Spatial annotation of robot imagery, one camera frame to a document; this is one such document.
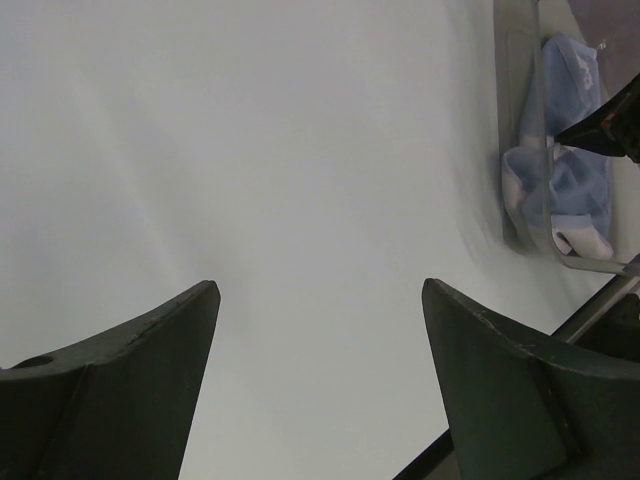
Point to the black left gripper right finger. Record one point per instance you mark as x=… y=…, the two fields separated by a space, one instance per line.
x=522 y=404

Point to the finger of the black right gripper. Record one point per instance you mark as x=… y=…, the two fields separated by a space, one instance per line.
x=612 y=130

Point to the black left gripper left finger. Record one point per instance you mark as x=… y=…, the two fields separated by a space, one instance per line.
x=117 y=405

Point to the light blue towel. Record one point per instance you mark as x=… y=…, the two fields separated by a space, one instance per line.
x=572 y=210

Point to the clear plastic bin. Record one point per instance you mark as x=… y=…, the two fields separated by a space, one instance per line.
x=611 y=28

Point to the aluminium rail frame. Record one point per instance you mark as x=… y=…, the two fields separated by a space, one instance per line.
x=586 y=317

